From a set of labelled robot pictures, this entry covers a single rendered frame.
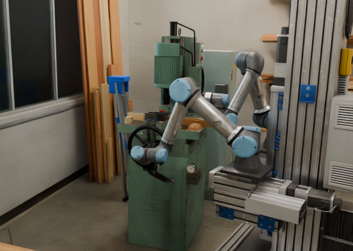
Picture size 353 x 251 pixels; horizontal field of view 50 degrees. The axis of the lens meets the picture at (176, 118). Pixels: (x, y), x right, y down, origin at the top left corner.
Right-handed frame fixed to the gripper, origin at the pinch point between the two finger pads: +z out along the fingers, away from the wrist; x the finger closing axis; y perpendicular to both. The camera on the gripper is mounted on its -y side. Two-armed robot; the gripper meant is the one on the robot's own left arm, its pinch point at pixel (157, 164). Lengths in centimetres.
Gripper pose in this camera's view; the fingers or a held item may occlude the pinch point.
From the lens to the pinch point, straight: 237.1
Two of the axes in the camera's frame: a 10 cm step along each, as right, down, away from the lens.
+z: 2.9, 3.5, 8.9
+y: -1.2, 9.4, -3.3
